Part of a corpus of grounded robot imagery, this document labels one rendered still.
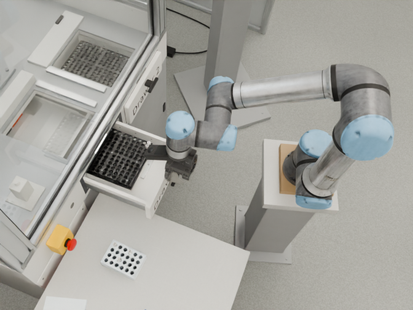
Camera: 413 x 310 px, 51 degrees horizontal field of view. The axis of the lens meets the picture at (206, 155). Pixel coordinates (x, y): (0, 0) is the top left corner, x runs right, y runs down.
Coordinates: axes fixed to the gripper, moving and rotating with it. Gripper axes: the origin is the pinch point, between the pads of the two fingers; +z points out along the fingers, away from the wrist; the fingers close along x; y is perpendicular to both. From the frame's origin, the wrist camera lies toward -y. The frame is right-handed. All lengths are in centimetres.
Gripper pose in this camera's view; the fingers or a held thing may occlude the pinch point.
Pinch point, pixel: (171, 174)
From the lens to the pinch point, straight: 146.7
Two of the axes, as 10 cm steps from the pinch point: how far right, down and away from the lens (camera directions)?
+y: 9.3, 3.5, -1.1
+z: -0.8, 4.7, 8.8
